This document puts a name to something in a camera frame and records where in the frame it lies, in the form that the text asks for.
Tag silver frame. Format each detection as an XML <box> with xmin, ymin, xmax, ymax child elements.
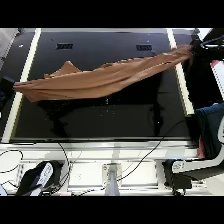
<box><xmin>0</xmin><ymin>141</ymin><xmax>224</xmax><ymax>197</ymax></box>

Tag brown trousers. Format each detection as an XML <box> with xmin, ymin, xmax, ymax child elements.
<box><xmin>13</xmin><ymin>44</ymin><xmax>195</xmax><ymax>104</ymax></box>

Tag black cable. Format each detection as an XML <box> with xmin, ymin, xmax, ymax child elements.
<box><xmin>115</xmin><ymin>119</ymin><xmax>188</xmax><ymax>183</ymax></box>
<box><xmin>57</xmin><ymin>142</ymin><xmax>72</xmax><ymax>188</ymax></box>
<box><xmin>0</xmin><ymin>149</ymin><xmax>25</xmax><ymax>174</ymax></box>

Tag blue jeans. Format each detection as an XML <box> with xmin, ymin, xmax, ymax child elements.
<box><xmin>194</xmin><ymin>102</ymin><xmax>224</xmax><ymax>160</ymax></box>

